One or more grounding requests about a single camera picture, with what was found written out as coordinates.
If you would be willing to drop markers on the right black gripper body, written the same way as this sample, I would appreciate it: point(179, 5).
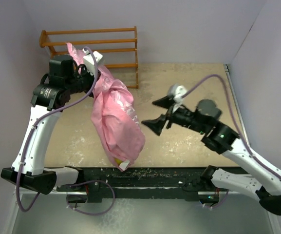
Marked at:
point(183, 117)

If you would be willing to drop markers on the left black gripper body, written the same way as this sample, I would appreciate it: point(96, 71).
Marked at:
point(84, 81)

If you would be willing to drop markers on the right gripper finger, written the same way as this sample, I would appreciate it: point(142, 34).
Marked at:
point(164, 102)
point(156, 125)

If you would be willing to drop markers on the pink pillowcase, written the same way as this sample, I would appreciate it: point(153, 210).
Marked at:
point(113, 115)

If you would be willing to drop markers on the yellow white pillow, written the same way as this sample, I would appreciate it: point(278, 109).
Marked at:
point(122, 165)

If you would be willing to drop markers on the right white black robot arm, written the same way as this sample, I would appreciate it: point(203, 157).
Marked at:
point(263, 182)

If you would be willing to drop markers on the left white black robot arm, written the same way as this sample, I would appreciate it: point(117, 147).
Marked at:
point(49, 99)

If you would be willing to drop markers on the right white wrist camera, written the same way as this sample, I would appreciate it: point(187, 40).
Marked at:
point(176, 93)

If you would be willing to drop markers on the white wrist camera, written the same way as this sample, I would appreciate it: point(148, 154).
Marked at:
point(90, 58)
point(176, 93)

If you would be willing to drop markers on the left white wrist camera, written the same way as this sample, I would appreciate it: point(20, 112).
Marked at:
point(90, 58)

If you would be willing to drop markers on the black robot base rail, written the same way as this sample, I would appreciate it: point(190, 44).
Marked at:
point(144, 183)

